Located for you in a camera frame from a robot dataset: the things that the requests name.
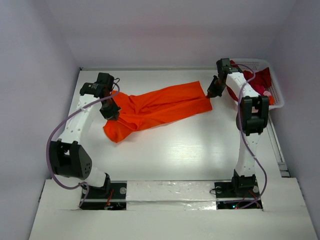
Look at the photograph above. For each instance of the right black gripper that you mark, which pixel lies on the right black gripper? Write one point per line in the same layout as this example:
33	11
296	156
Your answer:
215	88

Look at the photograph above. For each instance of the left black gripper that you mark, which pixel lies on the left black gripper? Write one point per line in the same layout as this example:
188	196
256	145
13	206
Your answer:
113	114

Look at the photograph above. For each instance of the orange t shirt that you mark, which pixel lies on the orange t shirt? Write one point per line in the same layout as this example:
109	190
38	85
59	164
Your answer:
155	108

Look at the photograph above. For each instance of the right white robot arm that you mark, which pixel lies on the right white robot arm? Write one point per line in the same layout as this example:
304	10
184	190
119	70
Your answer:
251	119

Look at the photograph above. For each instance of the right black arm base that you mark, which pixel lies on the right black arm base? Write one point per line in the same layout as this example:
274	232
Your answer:
229	199

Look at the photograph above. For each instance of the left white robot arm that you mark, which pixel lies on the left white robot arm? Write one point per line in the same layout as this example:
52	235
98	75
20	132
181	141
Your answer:
66	157

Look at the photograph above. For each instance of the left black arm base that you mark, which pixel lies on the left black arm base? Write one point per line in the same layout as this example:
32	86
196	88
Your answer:
114	200

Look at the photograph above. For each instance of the white plastic basket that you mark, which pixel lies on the white plastic basket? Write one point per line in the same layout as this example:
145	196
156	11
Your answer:
257	65

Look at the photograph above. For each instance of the dark red t shirt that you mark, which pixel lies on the dark red t shirt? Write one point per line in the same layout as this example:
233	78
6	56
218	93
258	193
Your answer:
262	78

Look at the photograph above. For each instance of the pink cloth in basket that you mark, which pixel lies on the pink cloth in basket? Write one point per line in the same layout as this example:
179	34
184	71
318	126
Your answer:
262	91

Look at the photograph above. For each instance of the small orange cloth in basket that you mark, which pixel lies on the small orange cloth in basket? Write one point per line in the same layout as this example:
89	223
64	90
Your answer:
271	100

